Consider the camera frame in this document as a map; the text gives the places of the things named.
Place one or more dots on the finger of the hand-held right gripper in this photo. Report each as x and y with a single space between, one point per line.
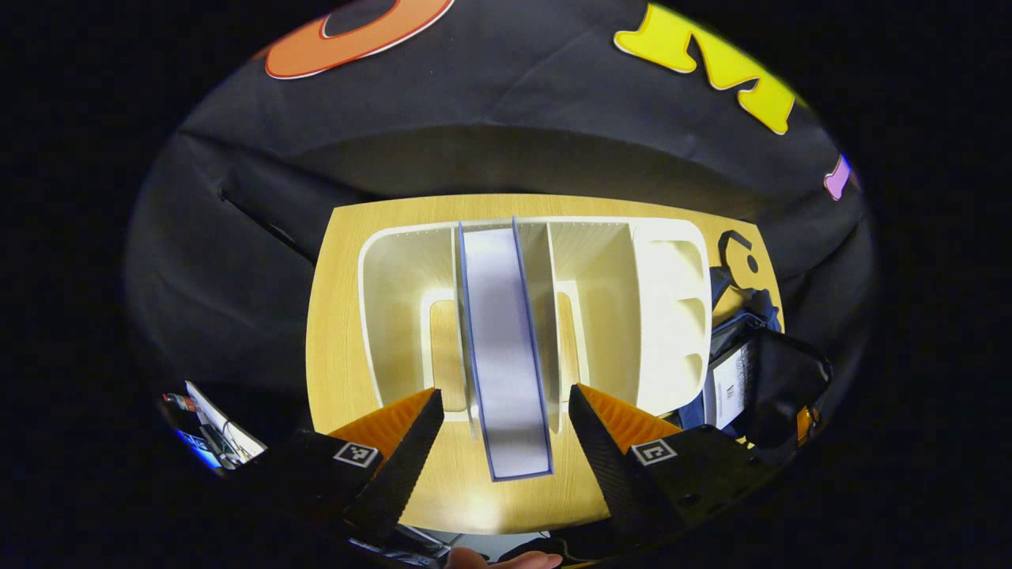
806 425

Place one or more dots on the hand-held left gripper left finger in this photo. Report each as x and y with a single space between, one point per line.
411 466

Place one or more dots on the blue schoolbag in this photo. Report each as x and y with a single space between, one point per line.
787 379

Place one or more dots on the white plastic bookshelf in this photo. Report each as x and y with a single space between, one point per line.
664 340

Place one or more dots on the lavender cover book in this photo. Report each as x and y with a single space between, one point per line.
506 356

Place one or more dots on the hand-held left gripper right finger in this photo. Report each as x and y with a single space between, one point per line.
605 466

